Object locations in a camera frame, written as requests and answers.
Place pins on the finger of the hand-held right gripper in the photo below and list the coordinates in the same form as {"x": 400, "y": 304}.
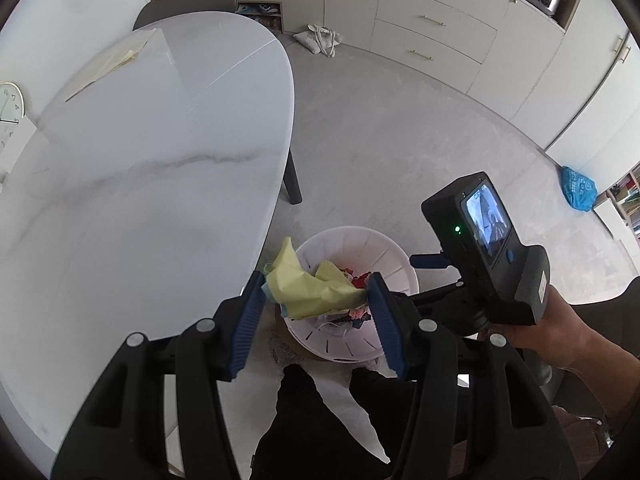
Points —
{"x": 427, "y": 261}

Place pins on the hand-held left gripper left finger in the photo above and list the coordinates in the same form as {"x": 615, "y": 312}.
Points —
{"x": 247, "y": 325}

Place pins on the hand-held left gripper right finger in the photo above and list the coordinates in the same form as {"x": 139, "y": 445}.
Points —
{"x": 385, "y": 330}

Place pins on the yellow paper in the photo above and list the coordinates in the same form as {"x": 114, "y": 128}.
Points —
{"x": 310, "y": 295}

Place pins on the white slotted waste bin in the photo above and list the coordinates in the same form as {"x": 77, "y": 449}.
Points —
{"x": 360, "y": 245}

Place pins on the person's right forearm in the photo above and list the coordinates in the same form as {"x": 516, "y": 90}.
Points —
{"x": 617, "y": 380}

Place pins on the person's right hand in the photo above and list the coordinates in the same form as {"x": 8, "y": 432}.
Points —
{"x": 560, "y": 330}

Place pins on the grey fuzzy slipper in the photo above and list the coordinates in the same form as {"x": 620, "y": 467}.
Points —
{"x": 282, "y": 355}

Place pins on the person's right leg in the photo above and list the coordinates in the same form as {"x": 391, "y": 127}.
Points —
{"x": 380, "y": 390}

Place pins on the person's leg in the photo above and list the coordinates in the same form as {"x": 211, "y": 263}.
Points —
{"x": 300, "y": 435}
{"x": 380, "y": 390}

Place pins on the person's left leg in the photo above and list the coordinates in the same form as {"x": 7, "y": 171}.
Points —
{"x": 300, "y": 435}

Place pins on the blue plastic bag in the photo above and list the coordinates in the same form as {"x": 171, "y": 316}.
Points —
{"x": 577, "y": 187}

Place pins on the black table leg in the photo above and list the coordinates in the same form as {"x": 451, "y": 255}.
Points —
{"x": 292, "y": 185}

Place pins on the wooden bookshelf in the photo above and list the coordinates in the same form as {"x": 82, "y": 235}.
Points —
{"x": 625, "y": 200}

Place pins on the cream tote bag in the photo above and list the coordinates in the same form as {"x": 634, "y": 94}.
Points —
{"x": 322, "y": 40}

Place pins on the open shoe shelf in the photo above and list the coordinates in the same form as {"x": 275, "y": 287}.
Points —
{"x": 262, "y": 15}

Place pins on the cream paper sheets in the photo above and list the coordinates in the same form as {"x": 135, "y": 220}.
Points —
{"x": 115, "y": 57}

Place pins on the cream cabinet wall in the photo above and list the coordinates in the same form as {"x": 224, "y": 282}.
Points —
{"x": 550, "y": 85}

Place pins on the round white wall clock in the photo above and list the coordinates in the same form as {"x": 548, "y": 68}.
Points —
{"x": 10, "y": 105}

